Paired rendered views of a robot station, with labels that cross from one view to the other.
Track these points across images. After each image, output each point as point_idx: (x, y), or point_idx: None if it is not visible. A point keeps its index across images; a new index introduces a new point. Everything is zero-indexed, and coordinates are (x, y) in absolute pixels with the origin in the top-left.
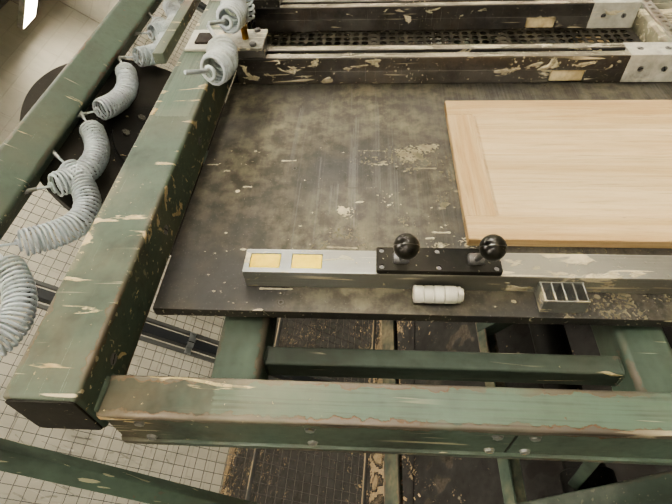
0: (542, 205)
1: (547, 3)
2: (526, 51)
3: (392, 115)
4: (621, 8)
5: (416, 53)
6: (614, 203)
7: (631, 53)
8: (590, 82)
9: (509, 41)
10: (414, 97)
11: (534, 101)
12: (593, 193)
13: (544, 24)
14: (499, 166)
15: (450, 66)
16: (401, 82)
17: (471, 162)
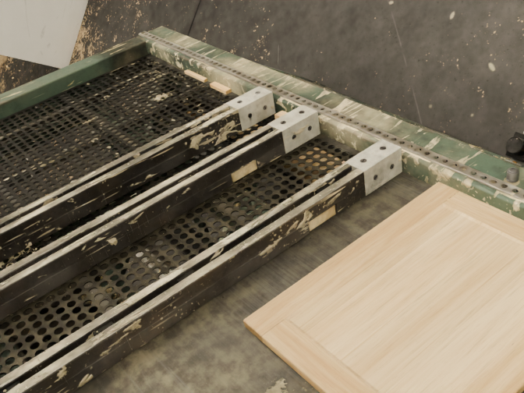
0: (444, 382)
1: (242, 153)
2: (274, 217)
3: (201, 374)
4: (305, 124)
5: (174, 287)
6: (490, 334)
7: (362, 170)
8: (344, 210)
9: (232, 206)
10: (203, 334)
11: (323, 264)
12: (466, 335)
13: (249, 170)
14: (366, 365)
15: (216, 277)
16: (172, 324)
17: (339, 380)
